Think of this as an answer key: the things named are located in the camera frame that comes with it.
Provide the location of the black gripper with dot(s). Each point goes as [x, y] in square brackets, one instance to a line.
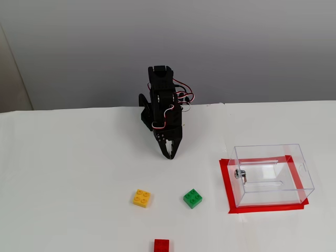
[170, 137]

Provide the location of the yellow lego brick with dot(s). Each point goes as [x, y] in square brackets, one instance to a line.
[141, 198]

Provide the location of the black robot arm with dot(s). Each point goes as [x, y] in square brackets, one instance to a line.
[160, 78]

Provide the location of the green lego brick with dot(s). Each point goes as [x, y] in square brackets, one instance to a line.
[193, 198]

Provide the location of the red lego brick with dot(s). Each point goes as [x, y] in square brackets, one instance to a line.
[161, 246]

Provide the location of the transparent plastic box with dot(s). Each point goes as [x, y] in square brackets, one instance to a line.
[267, 194]

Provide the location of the black table clamp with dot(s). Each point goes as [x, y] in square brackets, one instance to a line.
[144, 115]

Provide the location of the red tape square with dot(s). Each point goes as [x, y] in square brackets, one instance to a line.
[225, 183]

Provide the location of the silver lock cylinder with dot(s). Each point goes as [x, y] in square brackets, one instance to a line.
[239, 174]

